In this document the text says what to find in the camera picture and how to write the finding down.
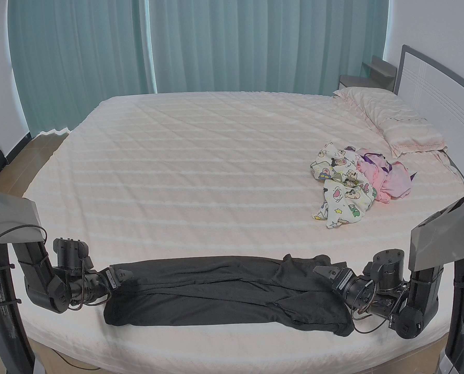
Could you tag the pink garment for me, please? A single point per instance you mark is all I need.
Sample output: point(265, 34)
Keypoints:
point(395, 181)

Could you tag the grey bedside table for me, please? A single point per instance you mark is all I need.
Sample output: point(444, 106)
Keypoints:
point(368, 77)

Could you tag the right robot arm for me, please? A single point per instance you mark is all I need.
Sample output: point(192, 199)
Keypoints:
point(442, 240)

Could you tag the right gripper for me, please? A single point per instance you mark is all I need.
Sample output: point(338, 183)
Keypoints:
point(351, 284)

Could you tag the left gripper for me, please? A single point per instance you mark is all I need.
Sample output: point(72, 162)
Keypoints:
point(109, 279)

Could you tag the bed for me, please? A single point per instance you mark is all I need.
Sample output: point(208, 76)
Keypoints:
point(200, 162)

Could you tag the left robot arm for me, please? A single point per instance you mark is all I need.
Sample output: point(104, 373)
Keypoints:
point(9, 212)

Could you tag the white printed pyjama garment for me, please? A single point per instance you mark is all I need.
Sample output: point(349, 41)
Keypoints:
point(343, 193)

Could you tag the cream pillow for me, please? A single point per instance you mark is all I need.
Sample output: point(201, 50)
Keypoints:
point(395, 115)

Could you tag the black T-shirt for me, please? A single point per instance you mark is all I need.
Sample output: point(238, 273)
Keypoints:
point(224, 294)

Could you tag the blue-green curtain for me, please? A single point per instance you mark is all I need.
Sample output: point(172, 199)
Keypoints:
point(79, 49)
point(267, 33)

